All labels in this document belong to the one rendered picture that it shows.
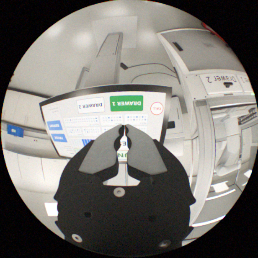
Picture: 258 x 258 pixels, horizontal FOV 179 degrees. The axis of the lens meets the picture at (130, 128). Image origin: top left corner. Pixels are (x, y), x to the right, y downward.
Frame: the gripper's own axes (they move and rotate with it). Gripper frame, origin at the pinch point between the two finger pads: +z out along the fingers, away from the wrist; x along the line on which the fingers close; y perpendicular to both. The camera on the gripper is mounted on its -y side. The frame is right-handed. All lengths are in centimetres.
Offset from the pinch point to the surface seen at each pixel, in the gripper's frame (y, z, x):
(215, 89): -9.2, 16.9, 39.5
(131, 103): 0.6, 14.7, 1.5
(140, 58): -42, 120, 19
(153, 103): 0.5, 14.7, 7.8
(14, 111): -19, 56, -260
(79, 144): 15.4, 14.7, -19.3
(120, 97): -1.3, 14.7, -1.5
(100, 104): 0.6, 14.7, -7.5
